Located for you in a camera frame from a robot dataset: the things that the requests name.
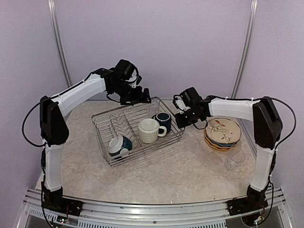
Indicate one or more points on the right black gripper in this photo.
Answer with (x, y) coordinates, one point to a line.
(180, 123)

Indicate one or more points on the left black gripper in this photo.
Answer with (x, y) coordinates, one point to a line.
(137, 98)

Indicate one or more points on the dark blue mug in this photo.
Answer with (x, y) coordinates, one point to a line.
(164, 119)

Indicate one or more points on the yellow dotted plate front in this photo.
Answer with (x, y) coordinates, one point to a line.
(220, 149)

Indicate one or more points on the yellow dotted plate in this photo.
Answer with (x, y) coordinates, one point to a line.
(212, 143)
(220, 149)

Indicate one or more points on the beige patterned plate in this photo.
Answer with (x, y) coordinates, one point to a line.
(223, 131)

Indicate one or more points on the blue dotted plate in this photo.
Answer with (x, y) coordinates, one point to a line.
(221, 144)

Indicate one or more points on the clear drinking glass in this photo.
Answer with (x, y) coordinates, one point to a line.
(235, 159)
(153, 108)

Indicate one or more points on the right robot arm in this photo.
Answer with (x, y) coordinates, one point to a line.
(261, 112)

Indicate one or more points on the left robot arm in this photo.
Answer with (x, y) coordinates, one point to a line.
(123, 79)

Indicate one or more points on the white ribbed mug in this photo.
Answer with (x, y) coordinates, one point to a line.
(150, 130)

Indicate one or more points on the blue white bowl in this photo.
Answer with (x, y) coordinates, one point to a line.
(119, 147)

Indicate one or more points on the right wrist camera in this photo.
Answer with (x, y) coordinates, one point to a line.
(178, 103)

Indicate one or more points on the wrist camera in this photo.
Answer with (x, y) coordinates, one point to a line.
(134, 80)
(178, 103)

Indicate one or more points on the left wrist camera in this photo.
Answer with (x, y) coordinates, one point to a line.
(134, 80)

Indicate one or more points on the metal wire dish rack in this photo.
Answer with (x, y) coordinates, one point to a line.
(124, 121)

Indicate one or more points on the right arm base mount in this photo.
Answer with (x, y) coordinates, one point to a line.
(241, 205)

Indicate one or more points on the aluminium front rail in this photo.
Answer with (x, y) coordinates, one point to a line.
(212, 214)

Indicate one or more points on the right aluminium frame post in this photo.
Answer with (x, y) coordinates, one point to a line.
(246, 47)

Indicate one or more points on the aluminium frame post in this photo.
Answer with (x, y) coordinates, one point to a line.
(56, 31)
(246, 47)

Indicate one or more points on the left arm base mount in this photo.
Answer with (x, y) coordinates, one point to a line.
(65, 206)

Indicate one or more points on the left aluminium frame post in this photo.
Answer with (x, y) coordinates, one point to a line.
(56, 31)

